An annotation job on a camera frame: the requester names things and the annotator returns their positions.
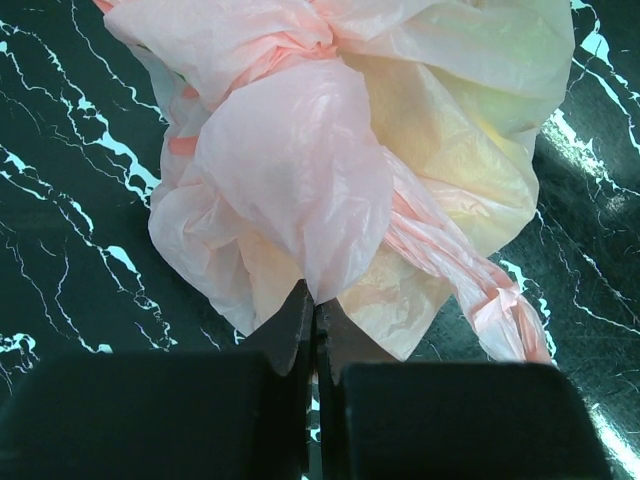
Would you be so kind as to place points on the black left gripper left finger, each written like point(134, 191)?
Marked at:
point(233, 414)

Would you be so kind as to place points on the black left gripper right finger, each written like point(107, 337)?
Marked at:
point(385, 419)

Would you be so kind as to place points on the pink plastic bag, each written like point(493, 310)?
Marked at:
point(381, 151)

